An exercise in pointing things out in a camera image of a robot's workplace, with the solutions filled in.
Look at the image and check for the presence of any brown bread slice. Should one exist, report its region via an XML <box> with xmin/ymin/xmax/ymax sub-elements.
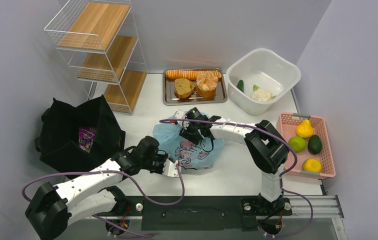
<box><xmin>174</xmin><ymin>78</ymin><xmax>196</xmax><ymax>99</ymax></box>

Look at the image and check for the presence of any purple snack packet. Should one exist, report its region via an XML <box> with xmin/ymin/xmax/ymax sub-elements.
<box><xmin>77</xmin><ymin>127</ymin><xmax>97</xmax><ymax>153</ymax></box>

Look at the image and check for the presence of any blue printed plastic bag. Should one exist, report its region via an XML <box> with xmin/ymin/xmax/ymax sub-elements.
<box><xmin>152</xmin><ymin>123</ymin><xmax>225</xmax><ymax>170</ymax></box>

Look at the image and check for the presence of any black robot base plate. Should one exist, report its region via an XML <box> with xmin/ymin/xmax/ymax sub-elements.
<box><xmin>99</xmin><ymin>195</ymin><xmax>293</xmax><ymax>232</ymax></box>

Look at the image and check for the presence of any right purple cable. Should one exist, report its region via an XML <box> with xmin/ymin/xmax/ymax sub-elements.
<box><xmin>159</xmin><ymin>118</ymin><xmax>314</xmax><ymax>238</ymax></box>

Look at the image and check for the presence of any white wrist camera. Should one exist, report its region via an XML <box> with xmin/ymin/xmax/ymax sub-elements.
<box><xmin>162</xmin><ymin>158</ymin><xmax>181</xmax><ymax>178</ymax></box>
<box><xmin>173</xmin><ymin>110</ymin><xmax>190</xmax><ymax>130</ymax></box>

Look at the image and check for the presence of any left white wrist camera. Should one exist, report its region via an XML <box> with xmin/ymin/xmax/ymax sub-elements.
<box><xmin>162</xmin><ymin>158</ymin><xmax>181</xmax><ymax>178</ymax></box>

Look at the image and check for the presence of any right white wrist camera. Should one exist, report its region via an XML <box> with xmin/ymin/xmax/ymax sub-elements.
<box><xmin>173</xmin><ymin>110</ymin><xmax>190</xmax><ymax>130</ymax></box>

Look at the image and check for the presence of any dark green avocado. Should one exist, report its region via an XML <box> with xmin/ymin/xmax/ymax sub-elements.
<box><xmin>307</xmin><ymin>134</ymin><xmax>323</xmax><ymax>155</ymax></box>

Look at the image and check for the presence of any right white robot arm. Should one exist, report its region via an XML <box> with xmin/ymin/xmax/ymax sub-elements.
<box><xmin>173</xmin><ymin>107</ymin><xmax>291</xmax><ymax>215</ymax></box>

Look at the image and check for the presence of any black fabric tote bag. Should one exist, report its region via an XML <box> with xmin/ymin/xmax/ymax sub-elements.
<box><xmin>35</xmin><ymin>96</ymin><xmax>126</xmax><ymax>180</ymax></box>

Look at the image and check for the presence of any white wire wooden shelf rack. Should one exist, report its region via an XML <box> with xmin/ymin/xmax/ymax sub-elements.
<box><xmin>44</xmin><ymin>0</ymin><xmax>148</xmax><ymax>115</ymax></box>

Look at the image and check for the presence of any row of orange crackers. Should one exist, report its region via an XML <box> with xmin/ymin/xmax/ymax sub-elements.
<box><xmin>165</xmin><ymin>69</ymin><xmax>222</xmax><ymax>81</ymax></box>

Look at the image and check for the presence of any yellow lemon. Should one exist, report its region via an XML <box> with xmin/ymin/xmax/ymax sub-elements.
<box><xmin>302</xmin><ymin>158</ymin><xmax>323</xmax><ymax>173</ymax></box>

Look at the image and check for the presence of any white plastic basin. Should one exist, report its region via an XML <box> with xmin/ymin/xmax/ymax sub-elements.
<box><xmin>225</xmin><ymin>48</ymin><xmax>302</xmax><ymax>116</ymax></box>

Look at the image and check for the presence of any pink plastic basket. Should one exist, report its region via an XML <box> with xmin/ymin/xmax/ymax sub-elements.
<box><xmin>276</xmin><ymin>112</ymin><xmax>336</xmax><ymax>180</ymax></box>

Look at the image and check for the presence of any green lime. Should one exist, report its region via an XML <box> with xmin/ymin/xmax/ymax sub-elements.
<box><xmin>288</xmin><ymin>136</ymin><xmax>307</xmax><ymax>153</ymax></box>

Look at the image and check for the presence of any steel tray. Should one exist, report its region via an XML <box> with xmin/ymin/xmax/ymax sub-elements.
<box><xmin>162</xmin><ymin>67</ymin><xmax>228</xmax><ymax>106</ymax></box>

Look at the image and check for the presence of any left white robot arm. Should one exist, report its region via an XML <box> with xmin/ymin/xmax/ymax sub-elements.
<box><xmin>22</xmin><ymin>136</ymin><xmax>180</xmax><ymax>240</ymax></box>

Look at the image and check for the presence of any yellow pear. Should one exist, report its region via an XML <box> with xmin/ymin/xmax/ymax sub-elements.
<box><xmin>295</xmin><ymin>119</ymin><xmax>315</xmax><ymax>139</ymax></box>

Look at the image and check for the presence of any green cucumber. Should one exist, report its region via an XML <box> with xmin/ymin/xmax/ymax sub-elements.
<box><xmin>236</xmin><ymin>79</ymin><xmax>245</xmax><ymax>93</ymax></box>

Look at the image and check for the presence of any white cauliflower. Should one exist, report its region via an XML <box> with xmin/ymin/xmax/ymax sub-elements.
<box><xmin>251</xmin><ymin>88</ymin><xmax>275</xmax><ymax>102</ymax></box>

